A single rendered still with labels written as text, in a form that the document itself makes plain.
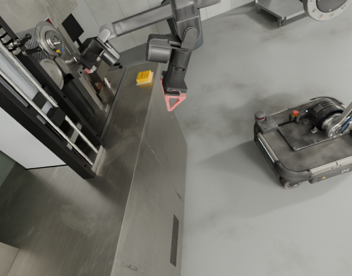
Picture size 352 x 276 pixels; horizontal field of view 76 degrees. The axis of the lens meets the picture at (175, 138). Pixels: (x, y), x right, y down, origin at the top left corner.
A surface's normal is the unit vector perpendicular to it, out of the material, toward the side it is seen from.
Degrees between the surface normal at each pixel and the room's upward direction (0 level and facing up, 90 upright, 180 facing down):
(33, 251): 0
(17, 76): 90
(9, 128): 90
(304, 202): 0
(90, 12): 90
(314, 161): 0
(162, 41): 91
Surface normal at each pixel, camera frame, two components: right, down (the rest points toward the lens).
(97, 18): 0.20, 0.70
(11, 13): 0.96, -0.12
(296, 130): -0.28, -0.63
